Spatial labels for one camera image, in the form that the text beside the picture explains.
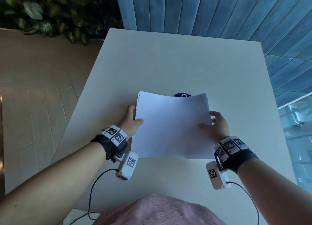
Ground person's right hand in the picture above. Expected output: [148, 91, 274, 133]
[198, 111, 231, 144]

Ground person's left hand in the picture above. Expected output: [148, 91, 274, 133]
[117, 105, 145, 139]

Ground pile of white papers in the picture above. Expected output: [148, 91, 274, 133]
[131, 91, 216, 160]

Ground person's right forearm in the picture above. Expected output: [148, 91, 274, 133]
[236, 158, 312, 225]

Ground person's left forearm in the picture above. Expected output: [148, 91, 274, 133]
[0, 142, 108, 225]

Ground person's pink fuzzy clothing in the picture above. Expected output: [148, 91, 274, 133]
[92, 193, 227, 225]

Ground black left wrist marker band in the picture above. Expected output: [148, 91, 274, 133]
[90, 125, 129, 162]

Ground black wrist marker band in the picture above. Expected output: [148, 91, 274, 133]
[214, 135, 259, 175]
[90, 125, 129, 162]

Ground black right wrist marker band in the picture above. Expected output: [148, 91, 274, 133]
[214, 135, 259, 175]

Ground green leafy plants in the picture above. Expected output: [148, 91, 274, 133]
[0, 0, 122, 46]

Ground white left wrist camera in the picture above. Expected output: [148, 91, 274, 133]
[115, 151, 139, 181]

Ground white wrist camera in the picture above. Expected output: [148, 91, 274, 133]
[206, 161, 231, 191]
[115, 151, 139, 181]

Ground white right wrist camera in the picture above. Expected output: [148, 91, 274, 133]
[206, 161, 231, 191]

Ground black right camera cable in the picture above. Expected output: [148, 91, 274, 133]
[226, 181, 260, 225]

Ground black camera cable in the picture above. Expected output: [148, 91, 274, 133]
[61, 168, 120, 225]
[226, 181, 260, 225]

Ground black left camera cable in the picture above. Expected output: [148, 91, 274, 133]
[61, 168, 120, 225]

